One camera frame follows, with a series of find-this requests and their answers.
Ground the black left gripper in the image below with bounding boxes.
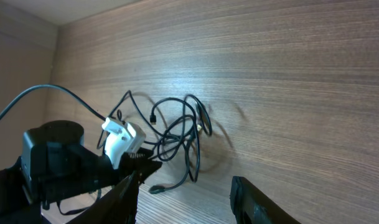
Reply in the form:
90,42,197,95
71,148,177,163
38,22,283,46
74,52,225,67
95,147,162,190

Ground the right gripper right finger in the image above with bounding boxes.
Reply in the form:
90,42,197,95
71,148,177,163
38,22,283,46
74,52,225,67
230,176,300,224

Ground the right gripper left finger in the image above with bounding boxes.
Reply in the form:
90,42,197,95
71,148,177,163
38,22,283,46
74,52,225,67
68,171,139,224

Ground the black cable bundle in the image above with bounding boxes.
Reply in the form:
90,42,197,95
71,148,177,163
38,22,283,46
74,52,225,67
96,90,213,195

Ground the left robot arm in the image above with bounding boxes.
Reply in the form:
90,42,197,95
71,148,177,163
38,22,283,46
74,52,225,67
0,120,162,223

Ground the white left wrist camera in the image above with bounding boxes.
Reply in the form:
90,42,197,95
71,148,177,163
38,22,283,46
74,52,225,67
101,117,146,169

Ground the black left camera cable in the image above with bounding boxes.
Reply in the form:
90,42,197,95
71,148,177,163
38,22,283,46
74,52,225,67
0,83,108,133

